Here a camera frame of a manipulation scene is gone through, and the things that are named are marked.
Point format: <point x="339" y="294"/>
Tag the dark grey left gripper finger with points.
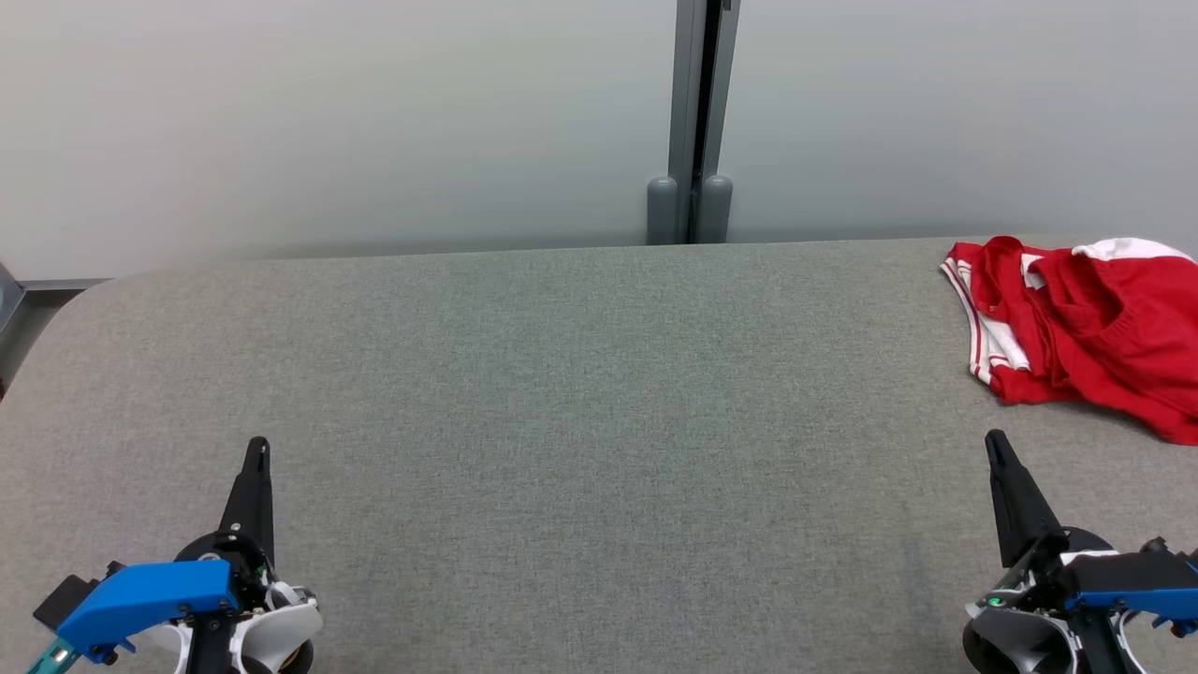
<point x="255" y="505"/>

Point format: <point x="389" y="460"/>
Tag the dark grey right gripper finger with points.
<point x="1020" y="505"/>

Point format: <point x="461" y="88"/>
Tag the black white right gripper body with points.
<point x="1020" y="637"/>

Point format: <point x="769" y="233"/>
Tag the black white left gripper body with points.
<point x="281" y="627"/>

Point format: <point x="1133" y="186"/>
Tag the red white basketball jersey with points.
<point x="1104" y="328"/>

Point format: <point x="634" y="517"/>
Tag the grey fabric sofa surface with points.
<point x="580" y="421"/>

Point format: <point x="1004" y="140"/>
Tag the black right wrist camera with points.
<point x="1161" y="547"/>

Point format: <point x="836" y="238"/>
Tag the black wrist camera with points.
<point x="1161" y="547"/>
<point x="65" y="599"/>

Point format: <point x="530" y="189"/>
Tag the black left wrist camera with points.
<point x="65" y="599"/>

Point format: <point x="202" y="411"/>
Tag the grey slanted partition frame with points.
<point x="9" y="300"/>

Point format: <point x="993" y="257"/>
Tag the grey rounded post foot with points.
<point x="716" y="211"/>
<point x="662" y="211"/>

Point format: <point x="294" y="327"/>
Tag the grey aluminium partition post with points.
<point x="688" y="84"/>

